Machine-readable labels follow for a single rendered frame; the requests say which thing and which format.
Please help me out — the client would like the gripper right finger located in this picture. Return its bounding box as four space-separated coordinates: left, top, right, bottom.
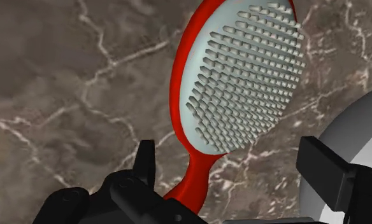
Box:
296 136 372 224

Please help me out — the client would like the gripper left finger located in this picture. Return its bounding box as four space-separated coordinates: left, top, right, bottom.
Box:
32 139 207 224

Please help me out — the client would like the red hairbrush with grey bristles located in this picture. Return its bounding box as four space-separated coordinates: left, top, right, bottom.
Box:
163 0 307 215

